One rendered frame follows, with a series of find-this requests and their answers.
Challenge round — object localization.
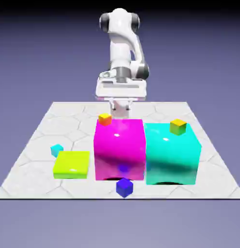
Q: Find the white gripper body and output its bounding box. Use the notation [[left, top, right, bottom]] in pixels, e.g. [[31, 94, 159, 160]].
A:
[[95, 77, 147, 102]]

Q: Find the small orange cube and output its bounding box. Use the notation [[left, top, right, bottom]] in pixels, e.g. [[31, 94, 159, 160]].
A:
[[98, 113, 113, 127]]

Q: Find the small yellow cube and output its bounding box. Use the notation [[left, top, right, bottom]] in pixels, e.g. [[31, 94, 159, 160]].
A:
[[169, 118, 188, 136]]

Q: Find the small cyan cube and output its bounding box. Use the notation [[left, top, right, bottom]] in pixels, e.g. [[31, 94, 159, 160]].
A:
[[50, 143, 64, 158]]

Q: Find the small blue cube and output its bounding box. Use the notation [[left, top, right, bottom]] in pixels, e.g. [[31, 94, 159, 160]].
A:
[[115, 178, 134, 199]]

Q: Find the large magenta box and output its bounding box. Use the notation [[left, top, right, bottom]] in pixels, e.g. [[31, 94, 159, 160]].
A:
[[93, 118, 147, 181]]

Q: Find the large cyan box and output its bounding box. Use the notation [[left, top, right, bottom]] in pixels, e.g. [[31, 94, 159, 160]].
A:
[[144, 122, 202, 186]]

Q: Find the large lime box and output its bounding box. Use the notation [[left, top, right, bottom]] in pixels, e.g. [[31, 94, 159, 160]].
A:
[[52, 151, 91, 179]]

